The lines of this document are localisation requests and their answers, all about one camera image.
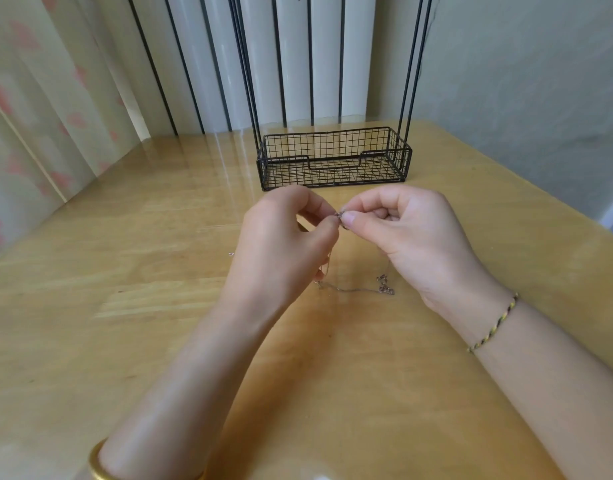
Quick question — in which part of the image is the black wire jewelry rack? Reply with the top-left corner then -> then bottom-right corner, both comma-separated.
227,0 -> 446,192

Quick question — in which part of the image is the pink floral curtain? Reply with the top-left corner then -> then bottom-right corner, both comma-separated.
0,0 -> 150,264

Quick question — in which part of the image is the person's right forearm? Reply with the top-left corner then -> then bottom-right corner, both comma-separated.
469,297 -> 613,480

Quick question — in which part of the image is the gold bangle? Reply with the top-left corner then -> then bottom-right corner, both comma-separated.
87,439 -> 208,480

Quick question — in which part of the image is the person's right hand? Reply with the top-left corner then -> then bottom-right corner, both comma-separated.
337,183 -> 514,343

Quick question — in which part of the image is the chain necklace with pendant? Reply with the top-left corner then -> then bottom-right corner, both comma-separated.
313,209 -> 396,297

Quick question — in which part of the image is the person's left forearm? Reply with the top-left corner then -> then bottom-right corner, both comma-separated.
75,303 -> 268,480

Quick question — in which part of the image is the braided cord bracelet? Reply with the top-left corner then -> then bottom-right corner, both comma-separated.
467,291 -> 522,355

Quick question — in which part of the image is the white black-striped curtain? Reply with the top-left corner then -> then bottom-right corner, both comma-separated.
91,0 -> 380,139

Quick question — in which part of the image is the person's left hand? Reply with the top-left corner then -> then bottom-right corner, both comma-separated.
217,185 -> 342,338

